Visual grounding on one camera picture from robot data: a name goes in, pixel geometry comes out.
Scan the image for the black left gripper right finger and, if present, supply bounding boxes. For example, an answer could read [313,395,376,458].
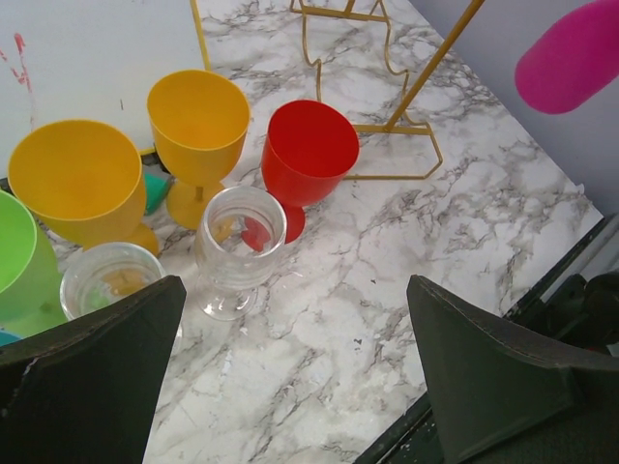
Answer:
[407,275,618,463]

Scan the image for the yellow plastic wine glass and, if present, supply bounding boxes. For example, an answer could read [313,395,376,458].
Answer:
[147,70,251,230]

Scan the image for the gold wire wine glass rack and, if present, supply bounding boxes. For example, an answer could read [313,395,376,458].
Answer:
[189,0,487,181]

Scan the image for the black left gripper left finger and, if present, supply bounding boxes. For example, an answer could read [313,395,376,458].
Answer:
[1,275,187,463]

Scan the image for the blue plastic wine glass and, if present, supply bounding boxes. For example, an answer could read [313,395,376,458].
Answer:
[0,331,21,346]

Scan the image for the yellow framed whiteboard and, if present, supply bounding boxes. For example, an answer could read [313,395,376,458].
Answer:
[1,1,208,165]

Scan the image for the green plastic wine glass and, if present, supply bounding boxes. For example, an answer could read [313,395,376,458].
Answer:
[1,191,67,338]

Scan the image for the pink plastic wine glass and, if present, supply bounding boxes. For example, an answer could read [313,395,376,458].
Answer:
[515,0,618,115]

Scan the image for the orange plastic wine glass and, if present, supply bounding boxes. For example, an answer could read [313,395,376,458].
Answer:
[8,120,159,254]

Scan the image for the red plastic wine glass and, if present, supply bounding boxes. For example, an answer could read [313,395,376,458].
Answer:
[261,100,360,244]

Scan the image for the teal whiteboard eraser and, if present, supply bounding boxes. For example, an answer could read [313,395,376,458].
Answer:
[143,171,173,216]

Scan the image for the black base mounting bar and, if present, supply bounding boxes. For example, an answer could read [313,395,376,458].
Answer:
[360,216,618,463]

